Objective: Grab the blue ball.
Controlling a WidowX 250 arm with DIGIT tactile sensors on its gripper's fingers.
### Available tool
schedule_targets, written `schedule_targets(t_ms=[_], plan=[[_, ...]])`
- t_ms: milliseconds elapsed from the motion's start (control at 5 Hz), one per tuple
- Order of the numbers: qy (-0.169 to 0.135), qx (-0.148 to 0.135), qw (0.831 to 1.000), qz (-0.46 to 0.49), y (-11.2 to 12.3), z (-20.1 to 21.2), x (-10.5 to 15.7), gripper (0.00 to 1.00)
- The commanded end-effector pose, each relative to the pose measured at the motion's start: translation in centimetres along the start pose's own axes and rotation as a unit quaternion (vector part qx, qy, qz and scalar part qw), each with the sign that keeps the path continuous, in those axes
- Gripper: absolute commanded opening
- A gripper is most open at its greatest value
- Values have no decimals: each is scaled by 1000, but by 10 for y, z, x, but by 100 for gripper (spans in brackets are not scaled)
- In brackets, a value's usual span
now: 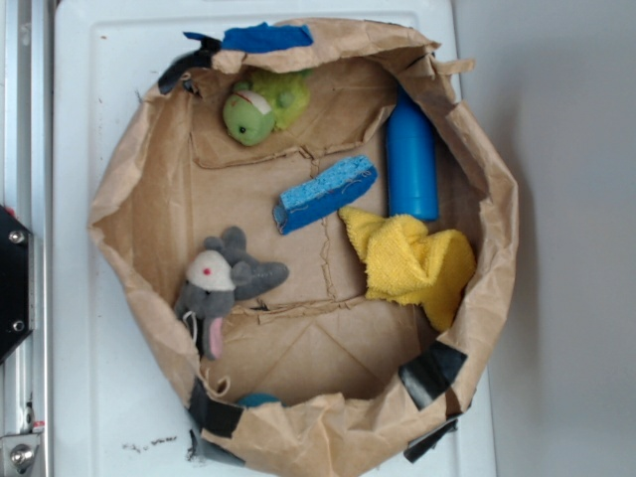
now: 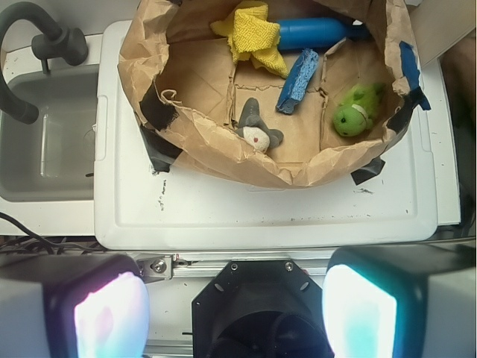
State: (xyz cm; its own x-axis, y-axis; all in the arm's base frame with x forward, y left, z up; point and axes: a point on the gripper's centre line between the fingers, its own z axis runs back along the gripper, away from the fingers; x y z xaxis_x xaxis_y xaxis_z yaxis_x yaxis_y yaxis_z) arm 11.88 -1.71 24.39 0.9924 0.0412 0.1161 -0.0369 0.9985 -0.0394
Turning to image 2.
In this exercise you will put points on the green plush toy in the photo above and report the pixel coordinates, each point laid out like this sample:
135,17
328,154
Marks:
358,109

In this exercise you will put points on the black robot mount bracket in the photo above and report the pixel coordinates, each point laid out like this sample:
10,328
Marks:
260,309

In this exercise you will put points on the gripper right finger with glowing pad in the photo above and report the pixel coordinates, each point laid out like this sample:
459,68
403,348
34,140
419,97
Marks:
401,300

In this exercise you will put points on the brown paper bag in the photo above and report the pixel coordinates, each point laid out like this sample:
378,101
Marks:
187,95

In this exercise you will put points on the aluminium rail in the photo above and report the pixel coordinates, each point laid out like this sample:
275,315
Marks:
156,266

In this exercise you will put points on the grey and white plush toy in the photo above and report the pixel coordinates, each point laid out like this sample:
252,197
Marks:
252,128

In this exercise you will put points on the yellow microfiber cloth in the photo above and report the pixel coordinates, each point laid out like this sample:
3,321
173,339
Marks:
251,37

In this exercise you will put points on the blue plastic bottle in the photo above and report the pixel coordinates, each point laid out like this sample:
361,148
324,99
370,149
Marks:
321,32

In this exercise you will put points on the grey toy sink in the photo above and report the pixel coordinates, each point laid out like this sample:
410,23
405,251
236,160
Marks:
53,158

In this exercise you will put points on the blue sponge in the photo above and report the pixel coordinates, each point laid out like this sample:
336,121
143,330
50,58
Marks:
296,83

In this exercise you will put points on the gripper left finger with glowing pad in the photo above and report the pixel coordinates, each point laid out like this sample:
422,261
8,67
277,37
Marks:
73,306

